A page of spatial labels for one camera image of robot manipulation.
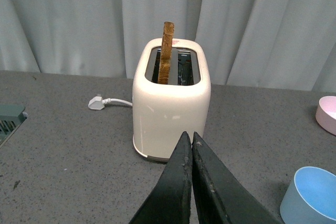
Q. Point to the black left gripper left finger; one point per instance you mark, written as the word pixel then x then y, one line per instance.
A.
pixel 170 199

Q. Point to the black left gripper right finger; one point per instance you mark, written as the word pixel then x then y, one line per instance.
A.
pixel 219 196

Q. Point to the light blue plastic cup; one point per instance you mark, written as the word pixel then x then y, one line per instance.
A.
pixel 310 197

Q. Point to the cream white toaster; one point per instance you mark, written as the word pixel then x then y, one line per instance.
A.
pixel 162 112

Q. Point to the white power plug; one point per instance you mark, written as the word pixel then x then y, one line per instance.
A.
pixel 96 103

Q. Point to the pink plastic bowl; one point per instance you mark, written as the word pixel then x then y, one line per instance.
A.
pixel 325 114

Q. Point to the toasted bread slice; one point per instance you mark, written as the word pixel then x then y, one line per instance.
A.
pixel 166 50

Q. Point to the grey green rack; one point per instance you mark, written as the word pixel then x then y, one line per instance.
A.
pixel 12 116

